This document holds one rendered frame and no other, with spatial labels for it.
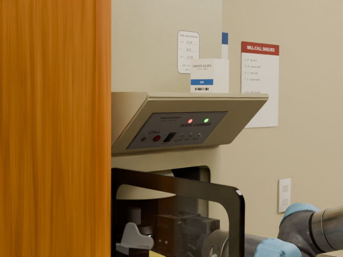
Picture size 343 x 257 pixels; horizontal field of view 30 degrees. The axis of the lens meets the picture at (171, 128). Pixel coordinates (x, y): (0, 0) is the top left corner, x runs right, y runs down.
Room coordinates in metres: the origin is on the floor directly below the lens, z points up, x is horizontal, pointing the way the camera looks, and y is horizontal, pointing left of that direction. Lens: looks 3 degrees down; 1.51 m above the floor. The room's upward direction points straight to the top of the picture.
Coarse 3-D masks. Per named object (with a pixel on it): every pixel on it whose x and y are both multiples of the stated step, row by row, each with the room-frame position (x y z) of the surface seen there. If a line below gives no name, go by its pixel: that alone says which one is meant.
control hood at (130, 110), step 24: (120, 96) 1.00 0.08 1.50; (144, 96) 0.96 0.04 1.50; (168, 96) 0.99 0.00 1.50; (192, 96) 1.03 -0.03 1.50; (216, 96) 1.08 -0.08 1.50; (240, 96) 1.13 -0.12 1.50; (264, 96) 1.18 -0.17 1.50; (120, 120) 1.00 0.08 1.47; (144, 120) 1.00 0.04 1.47; (240, 120) 1.19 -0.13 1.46; (120, 144) 1.02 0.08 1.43; (192, 144) 1.16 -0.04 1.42; (216, 144) 1.22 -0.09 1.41
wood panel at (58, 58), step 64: (0, 0) 1.09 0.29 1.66; (64, 0) 0.97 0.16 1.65; (0, 64) 1.09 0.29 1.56; (64, 64) 0.97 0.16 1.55; (0, 128) 1.09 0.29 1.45; (64, 128) 0.97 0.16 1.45; (0, 192) 1.09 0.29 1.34; (64, 192) 0.97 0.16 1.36; (0, 256) 1.09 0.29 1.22; (64, 256) 0.97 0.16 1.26
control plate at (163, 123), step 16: (176, 112) 1.04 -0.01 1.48; (192, 112) 1.07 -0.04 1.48; (208, 112) 1.10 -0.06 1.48; (224, 112) 1.13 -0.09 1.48; (144, 128) 1.02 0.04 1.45; (160, 128) 1.05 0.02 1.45; (176, 128) 1.08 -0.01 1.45; (192, 128) 1.11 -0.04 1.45; (208, 128) 1.14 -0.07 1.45; (144, 144) 1.06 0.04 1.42; (160, 144) 1.09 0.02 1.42; (176, 144) 1.12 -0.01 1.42
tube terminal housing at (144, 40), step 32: (128, 0) 1.09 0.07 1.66; (160, 0) 1.14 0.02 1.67; (192, 0) 1.21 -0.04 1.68; (128, 32) 1.09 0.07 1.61; (160, 32) 1.14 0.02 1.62; (128, 64) 1.09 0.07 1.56; (160, 64) 1.14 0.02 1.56; (128, 160) 1.09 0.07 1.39; (160, 160) 1.14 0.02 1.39; (192, 160) 1.21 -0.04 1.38
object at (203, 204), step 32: (128, 192) 0.98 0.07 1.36; (160, 192) 0.92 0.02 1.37; (192, 192) 0.86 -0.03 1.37; (224, 192) 0.81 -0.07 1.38; (128, 224) 0.98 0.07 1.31; (160, 224) 0.92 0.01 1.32; (192, 224) 0.86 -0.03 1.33; (224, 224) 0.81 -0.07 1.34; (128, 256) 0.98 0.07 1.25; (192, 256) 0.86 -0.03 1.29; (224, 256) 0.81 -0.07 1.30
